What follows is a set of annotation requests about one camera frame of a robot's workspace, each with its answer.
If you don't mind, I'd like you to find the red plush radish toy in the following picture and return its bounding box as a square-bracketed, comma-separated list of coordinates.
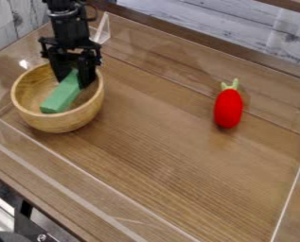
[215, 78, 243, 129]

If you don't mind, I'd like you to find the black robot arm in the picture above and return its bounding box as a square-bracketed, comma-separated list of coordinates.
[38, 0, 103, 89]

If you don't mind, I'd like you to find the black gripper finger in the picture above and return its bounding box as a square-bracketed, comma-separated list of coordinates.
[49, 49, 72, 82]
[79, 55, 96, 89]

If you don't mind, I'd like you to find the clear acrylic corner bracket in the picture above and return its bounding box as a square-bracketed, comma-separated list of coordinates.
[89, 13, 111, 44]

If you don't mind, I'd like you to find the black table leg bracket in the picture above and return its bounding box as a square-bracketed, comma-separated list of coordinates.
[14, 200, 60, 242]

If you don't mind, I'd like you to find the clear acrylic tray wall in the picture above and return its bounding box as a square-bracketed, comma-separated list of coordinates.
[0, 118, 200, 242]

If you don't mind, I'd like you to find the green rectangular block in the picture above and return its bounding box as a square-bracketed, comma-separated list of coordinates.
[40, 69, 81, 113]

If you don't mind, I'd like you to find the brown wooden bowl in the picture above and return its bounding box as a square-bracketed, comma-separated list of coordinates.
[12, 63, 105, 133]

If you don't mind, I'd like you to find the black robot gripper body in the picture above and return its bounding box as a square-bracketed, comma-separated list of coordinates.
[38, 10, 103, 66]

